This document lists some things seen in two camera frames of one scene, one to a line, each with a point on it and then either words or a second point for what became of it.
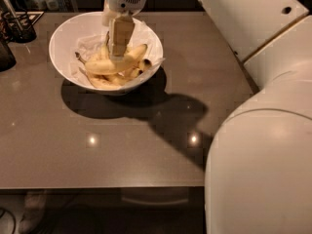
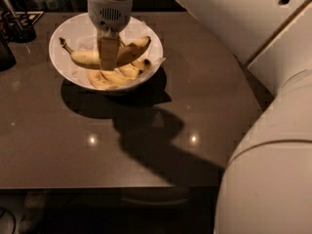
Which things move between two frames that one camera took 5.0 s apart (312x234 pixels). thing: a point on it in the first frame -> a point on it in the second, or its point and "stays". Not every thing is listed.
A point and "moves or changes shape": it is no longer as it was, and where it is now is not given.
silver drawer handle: [153, 203] stays
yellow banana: [113, 65] moves or changes shape
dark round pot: [7, 58] stays
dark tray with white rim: [28, 18] stays
